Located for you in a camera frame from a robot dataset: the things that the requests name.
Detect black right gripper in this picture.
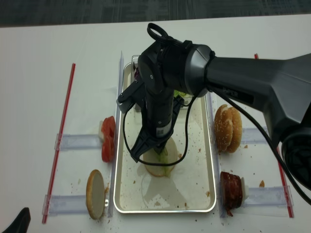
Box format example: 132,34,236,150
130,88,182,162

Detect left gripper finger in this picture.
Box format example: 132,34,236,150
2,207,31,233

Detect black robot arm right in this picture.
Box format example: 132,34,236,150
118,40,311,189

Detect lower tomato slice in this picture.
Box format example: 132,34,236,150
102,135,114,163

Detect tomato slice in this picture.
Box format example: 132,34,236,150
102,135,114,163
101,116,116,139

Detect upper tomato slice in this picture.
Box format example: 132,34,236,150
101,116,116,139

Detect white pusher block tomato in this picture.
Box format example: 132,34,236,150
98,120,104,142

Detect dark meat patty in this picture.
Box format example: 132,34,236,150
220,171,243,217

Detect bread crumb piece right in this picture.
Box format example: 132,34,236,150
259,180,265,187

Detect bottom bun slice on tray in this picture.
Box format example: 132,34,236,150
143,138,179,178

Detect metal baking tray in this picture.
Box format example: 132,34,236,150
113,62,217,214

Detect clear long divider left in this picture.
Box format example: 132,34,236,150
107,51,124,218

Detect clear long divider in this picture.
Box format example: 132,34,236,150
206,92,226,218
107,51,124,218

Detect sesame bun front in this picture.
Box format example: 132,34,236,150
214,104,233,152

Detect sesame bun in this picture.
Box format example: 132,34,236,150
226,107,242,153
214,104,233,152

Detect clear long divider right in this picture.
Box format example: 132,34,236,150
206,92,226,218

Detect standing bun half left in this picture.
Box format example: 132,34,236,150
86,169,105,220

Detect purple cabbage leaves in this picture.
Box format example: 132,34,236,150
133,63,139,80

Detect sesame bun back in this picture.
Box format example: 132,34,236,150
226,107,242,153

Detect white pusher block patty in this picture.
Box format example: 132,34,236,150
241,177,249,205

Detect clear rail left lower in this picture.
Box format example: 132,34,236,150
42,195,88,216

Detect clear rail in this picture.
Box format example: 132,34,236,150
241,128,267,144
42,195,88,216
243,186,288,206
54,134,102,151

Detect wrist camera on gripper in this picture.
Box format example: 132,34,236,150
117,80,145,114

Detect clear rail right upper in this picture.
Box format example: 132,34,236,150
241,128,267,144

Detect clear rail left upper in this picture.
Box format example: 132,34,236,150
54,134,102,151

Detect left red rail strip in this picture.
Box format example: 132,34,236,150
42,63,76,225

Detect red rail strip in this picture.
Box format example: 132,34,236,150
42,63,76,225
254,53,294,218

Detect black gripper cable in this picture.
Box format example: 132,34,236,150
122,23,311,204

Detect clear rail right lower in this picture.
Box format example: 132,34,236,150
243,186,288,206

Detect right red rail strip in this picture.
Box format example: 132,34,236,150
254,53,294,218

